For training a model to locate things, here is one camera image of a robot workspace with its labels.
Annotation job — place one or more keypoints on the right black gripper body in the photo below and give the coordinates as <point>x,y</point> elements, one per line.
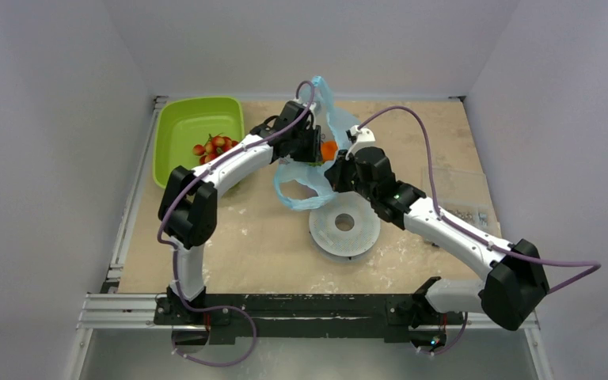
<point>340,171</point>

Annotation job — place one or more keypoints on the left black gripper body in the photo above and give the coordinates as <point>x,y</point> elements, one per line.
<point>305,149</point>

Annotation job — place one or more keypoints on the orange fake fruit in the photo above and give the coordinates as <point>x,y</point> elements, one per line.
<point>328,151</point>

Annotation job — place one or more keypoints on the blue plastic bag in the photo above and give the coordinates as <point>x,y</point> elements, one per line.
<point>334,122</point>

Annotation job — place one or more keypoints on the red fake fruits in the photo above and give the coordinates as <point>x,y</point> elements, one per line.
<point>215,146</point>

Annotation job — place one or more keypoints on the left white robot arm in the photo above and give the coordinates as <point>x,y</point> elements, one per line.
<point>189,208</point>

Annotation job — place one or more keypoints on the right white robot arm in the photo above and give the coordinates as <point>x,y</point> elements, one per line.
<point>511,278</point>

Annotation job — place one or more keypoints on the white perforated filament spool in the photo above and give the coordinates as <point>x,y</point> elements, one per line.
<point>346,228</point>

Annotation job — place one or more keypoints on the green plastic tub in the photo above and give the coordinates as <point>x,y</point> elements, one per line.
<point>184,123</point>

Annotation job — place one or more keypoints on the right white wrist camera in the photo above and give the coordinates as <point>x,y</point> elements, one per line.
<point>360,138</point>

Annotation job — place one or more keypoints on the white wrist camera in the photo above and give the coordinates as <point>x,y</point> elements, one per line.
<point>360,138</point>
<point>311,115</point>

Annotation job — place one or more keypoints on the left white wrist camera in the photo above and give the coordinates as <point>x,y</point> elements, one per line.
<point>311,115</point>

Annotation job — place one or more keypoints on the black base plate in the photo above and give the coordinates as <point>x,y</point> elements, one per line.
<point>393,318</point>

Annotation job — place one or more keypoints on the aluminium frame rail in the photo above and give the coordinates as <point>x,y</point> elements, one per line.
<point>137,311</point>

